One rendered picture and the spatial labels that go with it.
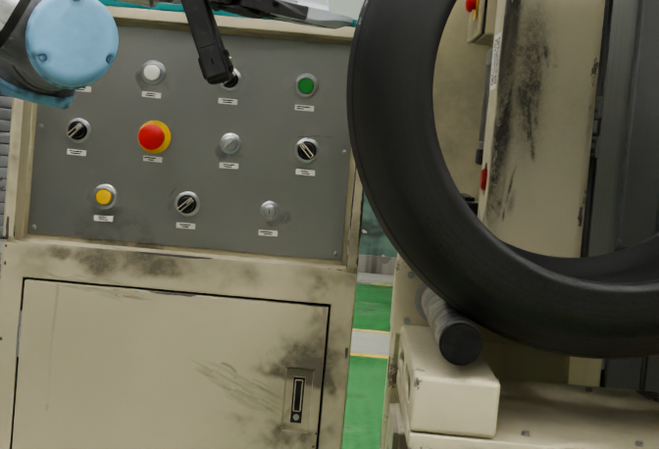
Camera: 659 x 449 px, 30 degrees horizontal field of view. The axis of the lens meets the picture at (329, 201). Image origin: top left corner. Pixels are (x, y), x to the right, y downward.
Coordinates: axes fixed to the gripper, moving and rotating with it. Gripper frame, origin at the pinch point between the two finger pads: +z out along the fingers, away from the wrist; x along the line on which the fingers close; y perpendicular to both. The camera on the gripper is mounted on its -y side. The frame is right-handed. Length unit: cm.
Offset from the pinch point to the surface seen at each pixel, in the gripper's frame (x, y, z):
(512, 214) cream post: 26.2, -17.1, 26.5
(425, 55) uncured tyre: -11.7, -2.2, 9.3
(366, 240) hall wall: 888, -93, 30
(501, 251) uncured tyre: -11.8, -19.7, 21.0
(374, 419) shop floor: 348, -119, 35
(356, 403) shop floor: 374, -120, 28
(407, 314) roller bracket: 23.6, -32.6, 15.7
